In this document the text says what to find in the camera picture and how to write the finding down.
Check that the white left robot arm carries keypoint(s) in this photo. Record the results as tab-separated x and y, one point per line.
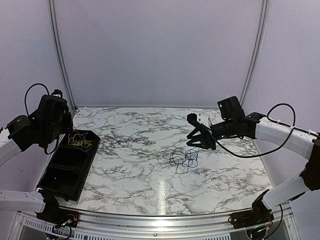
45	125

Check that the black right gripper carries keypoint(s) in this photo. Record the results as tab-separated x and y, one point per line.
206	139

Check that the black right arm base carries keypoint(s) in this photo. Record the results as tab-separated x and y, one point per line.
259	214

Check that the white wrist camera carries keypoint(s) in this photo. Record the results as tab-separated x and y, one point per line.
57	93
199	119

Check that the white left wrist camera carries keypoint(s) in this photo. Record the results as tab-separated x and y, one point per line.
57	93

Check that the grey left frame post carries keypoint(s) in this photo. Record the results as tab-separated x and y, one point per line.
59	54

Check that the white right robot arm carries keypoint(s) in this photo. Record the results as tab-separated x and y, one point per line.
236	124

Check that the grey corner frame post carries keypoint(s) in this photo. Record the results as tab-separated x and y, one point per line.
256	51

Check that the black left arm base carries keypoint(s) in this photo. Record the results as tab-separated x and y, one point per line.
57	215

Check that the black divided storage bin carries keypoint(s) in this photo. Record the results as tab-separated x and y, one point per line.
69	166

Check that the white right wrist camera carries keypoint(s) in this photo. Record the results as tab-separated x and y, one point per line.
199	119

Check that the aluminium front table rail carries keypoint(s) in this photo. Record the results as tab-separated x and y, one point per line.
108	226

